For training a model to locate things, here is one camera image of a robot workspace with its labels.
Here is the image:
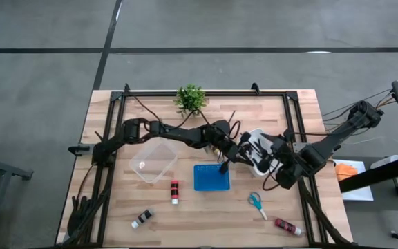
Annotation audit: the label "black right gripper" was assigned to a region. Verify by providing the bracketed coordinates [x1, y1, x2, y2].
[256, 135, 305, 190]

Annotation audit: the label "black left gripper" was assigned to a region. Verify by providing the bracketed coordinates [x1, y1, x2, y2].
[216, 131, 259, 174]

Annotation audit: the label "blue handled scissors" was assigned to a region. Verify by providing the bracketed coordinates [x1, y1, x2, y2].
[247, 192, 269, 221]

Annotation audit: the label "orange paint bottle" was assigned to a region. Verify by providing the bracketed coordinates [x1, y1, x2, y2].
[170, 180, 180, 205]

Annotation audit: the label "dark red paint bottle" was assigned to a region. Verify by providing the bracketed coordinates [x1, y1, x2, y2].
[275, 217, 305, 237]

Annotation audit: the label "grey black paint bottle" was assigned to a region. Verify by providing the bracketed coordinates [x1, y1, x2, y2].
[131, 208, 155, 230]

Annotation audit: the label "white plastic bin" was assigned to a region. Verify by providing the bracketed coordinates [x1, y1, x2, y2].
[247, 128, 285, 177]

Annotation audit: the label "blue plastic basket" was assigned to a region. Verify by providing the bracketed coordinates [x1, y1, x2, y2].
[193, 163, 231, 192]

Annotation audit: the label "small green potted plant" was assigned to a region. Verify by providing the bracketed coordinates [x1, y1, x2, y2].
[173, 83, 208, 117]

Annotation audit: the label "orange cloth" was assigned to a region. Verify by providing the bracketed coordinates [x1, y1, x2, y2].
[335, 163, 359, 182]

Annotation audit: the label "clear plastic container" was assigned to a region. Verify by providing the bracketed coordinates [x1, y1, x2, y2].
[129, 137, 180, 184]

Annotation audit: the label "white paper sheet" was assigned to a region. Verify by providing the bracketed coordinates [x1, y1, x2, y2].
[332, 158, 375, 202]

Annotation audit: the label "black diagonal beam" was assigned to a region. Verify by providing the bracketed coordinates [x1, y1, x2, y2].
[339, 154, 398, 194]

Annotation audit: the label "light grey cylinder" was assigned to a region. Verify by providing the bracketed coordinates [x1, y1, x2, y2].
[370, 154, 398, 170]

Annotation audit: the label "dark grey side table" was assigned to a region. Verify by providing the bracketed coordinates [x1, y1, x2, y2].
[0, 151, 34, 249]

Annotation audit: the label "black aluminium table frame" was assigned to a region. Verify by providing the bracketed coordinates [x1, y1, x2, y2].
[95, 82, 354, 248]

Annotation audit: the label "loose thin cables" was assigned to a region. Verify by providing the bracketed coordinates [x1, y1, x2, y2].
[323, 88, 397, 146]

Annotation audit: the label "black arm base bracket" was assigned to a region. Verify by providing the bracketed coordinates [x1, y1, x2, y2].
[68, 144, 95, 156]

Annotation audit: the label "black sleeved cable bundle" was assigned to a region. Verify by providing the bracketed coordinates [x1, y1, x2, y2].
[66, 165, 113, 247]

